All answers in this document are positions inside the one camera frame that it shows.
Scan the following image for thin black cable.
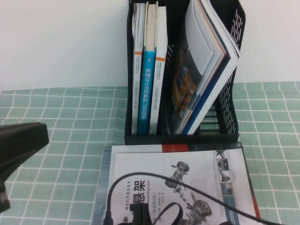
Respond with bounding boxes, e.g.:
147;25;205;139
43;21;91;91
106;172;300;225

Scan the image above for red white robot brochure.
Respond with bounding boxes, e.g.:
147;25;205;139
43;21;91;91
103;142;261;225

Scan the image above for dark photo cover magazine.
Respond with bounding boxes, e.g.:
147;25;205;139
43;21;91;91
169;43;203;135

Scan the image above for white orange-edged magazine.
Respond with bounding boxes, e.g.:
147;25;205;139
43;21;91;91
174;0;227;135

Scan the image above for white car suspension book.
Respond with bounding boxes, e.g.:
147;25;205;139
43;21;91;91
106;148;256;225

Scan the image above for thin white orange-band book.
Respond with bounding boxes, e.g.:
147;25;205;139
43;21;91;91
131;2;146;136

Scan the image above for black mesh book holder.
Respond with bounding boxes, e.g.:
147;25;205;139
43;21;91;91
123;0;246;145

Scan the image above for white blue-edged magazine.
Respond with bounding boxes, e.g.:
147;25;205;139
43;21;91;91
180;0;242;135

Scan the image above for green checkered tablecloth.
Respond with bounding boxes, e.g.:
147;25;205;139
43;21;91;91
0;81;300;225

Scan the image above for white spine orange-band book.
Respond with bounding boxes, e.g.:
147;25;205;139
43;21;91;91
149;6;167;135

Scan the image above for blue spine book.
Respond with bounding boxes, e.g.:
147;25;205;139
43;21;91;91
137;1;159;136

